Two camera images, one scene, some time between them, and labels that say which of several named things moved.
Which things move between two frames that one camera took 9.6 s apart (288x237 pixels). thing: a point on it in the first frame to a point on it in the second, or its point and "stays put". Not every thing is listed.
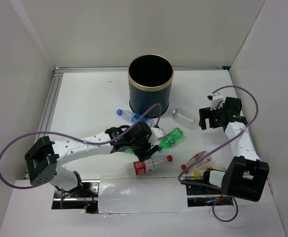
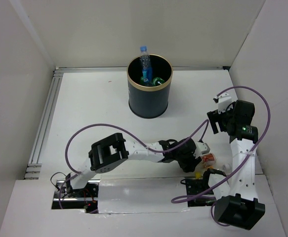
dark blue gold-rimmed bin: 150,78 stays put
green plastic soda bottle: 171,138 to 157,81
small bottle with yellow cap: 198,174 stays put
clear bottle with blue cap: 133,117 to 145,64
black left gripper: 144,155 to 190,165
